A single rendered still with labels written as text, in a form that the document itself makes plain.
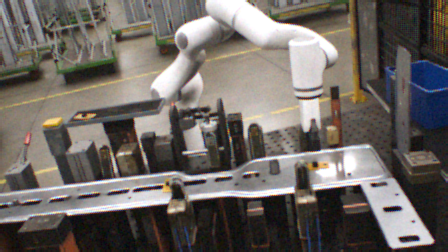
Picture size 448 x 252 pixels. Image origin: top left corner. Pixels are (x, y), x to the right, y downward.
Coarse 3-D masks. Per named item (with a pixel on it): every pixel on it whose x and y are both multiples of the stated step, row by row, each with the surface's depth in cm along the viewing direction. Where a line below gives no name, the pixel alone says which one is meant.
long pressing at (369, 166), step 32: (256, 160) 144; (288, 160) 141; (320, 160) 137; (352, 160) 134; (32, 192) 150; (64, 192) 146; (96, 192) 142; (128, 192) 139; (160, 192) 135; (192, 192) 132; (224, 192) 130; (256, 192) 126; (288, 192) 124
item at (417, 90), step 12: (420, 72) 162; (432, 72) 157; (444, 72) 149; (420, 84) 164; (432, 84) 159; (444, 84) 151; (420, 96) 138; (432, 96) 133; (444, 96) 133; (420, 108) 139; (432, 108) 135; (444, 108) 135; (420, 120) 141; (432, 120) 136; (444, 120) 137
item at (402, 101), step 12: (396, 60) 124; (408, 60) 114; (396, 72) 126; (408, 72) 115; (396, 84) 127; (408, 84) 116; (396, 96) 129; (408, 96) 117; (396, 108) 130; (408, 108) 119; (396, 120) 132; (408, 120) 120; (396, 132) 133; (408, 132) 122; (408, 144) 123
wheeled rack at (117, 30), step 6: (108, 6) 1059; (108, 18) 981; (114, 18) 1068; (168, 18) 1017; (126, 24) 1040; (132, 24) 1027; (138, 24) 1007; (144, 24) 1007; (150, 24) 1003; (114, 30) 997; (120, 30) 993; (126, 30) 996; (132, 30) 999; (120, 36) 1006
